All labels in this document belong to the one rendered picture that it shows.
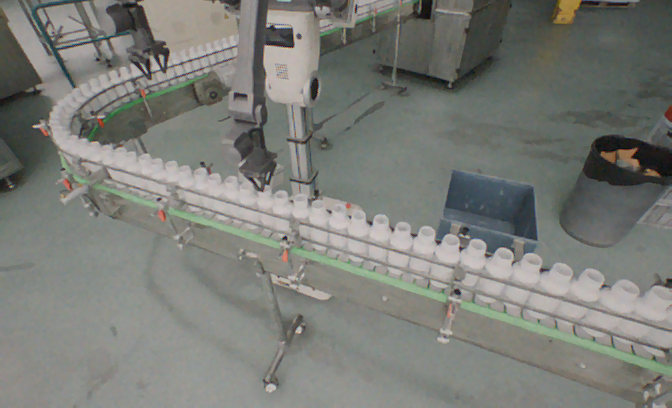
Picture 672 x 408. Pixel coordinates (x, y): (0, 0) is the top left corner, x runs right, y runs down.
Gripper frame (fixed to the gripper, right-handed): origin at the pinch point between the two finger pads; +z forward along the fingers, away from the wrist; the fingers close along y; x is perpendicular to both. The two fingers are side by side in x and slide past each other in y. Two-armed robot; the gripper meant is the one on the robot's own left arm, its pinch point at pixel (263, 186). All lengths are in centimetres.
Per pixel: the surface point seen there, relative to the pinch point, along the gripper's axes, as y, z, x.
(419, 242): -1.0, 4.4, -46.0
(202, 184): -1.4, 4.7, 22.7
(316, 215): -2.1, 3.8, -17.7
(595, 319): -3, 12, -87
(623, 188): 136, 65, -144
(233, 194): -1.6, 5.1, 10.7
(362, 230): -1.8, 5.0, -31.1
